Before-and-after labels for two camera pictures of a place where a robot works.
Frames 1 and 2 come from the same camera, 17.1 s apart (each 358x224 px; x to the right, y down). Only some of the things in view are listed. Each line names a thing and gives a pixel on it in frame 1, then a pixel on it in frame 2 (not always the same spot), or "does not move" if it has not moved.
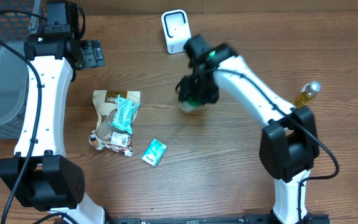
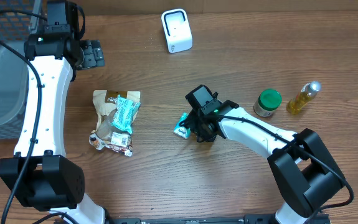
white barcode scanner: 177,30 does not move
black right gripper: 189,90 -> 193,124
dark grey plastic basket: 4,73 does not move
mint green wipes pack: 124,114 does not move
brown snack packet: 106,135 does not move
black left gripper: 92,55 does not move
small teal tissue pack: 154,152 -> 182,130
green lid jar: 191,105 -> 269,100
